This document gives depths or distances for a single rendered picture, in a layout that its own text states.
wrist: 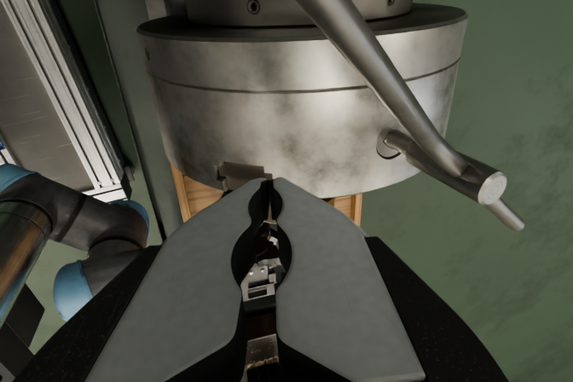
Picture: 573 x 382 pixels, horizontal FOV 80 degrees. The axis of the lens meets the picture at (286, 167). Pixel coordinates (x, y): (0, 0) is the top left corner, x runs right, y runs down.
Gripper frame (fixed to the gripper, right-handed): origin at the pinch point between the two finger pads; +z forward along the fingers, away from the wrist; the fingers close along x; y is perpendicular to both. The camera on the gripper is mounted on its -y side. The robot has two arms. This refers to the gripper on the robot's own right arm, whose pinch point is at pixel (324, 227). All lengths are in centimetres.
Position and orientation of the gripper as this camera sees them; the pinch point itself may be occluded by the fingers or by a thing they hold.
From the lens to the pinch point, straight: 51.3
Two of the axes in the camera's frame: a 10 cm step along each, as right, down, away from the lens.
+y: 0.4, 8.8, 4.8
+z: 9.7, -1.6, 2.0
